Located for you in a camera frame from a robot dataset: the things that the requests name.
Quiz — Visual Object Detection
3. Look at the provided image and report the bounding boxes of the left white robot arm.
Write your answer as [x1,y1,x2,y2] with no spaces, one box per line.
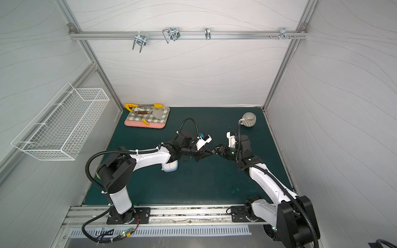
[86,136,212,215]

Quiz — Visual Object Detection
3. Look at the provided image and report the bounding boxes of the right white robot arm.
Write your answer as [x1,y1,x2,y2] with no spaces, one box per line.
[214,135,320,248]

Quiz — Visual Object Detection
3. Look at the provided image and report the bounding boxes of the blue white alarm clock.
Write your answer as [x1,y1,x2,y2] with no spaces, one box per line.
[161,160,178,173]

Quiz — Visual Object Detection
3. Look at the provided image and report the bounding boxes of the striped white ceramic mug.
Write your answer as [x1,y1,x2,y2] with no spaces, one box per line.
[238,112,256,128]

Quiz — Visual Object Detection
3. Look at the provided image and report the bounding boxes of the checkered green cloth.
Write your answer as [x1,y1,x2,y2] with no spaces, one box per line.
[126,107,170,124]

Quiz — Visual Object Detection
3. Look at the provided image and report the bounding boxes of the pink cutting board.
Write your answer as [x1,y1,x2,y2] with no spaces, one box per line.
[124,105,170,129]

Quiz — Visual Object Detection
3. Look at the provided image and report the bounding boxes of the yellow tongs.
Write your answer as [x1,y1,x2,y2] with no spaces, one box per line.
[124,103,163,126]

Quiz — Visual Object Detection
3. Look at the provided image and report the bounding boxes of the metal u-bolt hook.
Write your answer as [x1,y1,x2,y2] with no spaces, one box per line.
[162,27,181,43]

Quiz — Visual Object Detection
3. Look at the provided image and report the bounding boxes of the metal clamp hook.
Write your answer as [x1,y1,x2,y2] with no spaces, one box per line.
[132,33,147,53]

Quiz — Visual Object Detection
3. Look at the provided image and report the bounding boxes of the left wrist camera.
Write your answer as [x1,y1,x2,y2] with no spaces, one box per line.
[195,133,212,150]

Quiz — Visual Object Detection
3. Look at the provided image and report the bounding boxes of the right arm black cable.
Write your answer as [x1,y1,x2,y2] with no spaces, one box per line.
[237,122,320,248]

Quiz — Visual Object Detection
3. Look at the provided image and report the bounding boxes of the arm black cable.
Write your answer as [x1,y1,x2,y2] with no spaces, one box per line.
[237,122,320,248]
[81,117,199,243]

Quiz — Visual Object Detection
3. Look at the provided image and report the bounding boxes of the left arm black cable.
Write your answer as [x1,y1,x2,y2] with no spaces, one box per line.
[81,117,199,243]

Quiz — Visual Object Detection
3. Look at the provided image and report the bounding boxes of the metal spatula wooden handle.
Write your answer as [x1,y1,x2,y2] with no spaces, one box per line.
[134,110,163,119]

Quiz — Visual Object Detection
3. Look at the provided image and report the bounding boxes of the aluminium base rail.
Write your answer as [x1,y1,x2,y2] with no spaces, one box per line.
[61,204,265,228]

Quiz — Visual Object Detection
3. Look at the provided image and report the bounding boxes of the small metal ring hook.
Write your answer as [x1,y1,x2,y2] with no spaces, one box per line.
[204,27,211,40]

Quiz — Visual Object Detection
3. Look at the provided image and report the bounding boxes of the white wire basket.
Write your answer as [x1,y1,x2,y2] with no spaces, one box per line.
[11,83,110,161]

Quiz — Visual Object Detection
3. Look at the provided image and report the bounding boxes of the metal bracket right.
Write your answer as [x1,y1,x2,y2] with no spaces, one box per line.
[269,27,296,40]

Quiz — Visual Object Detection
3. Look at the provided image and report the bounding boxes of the aluminium top rail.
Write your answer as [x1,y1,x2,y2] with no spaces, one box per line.
[69,30,309,40]

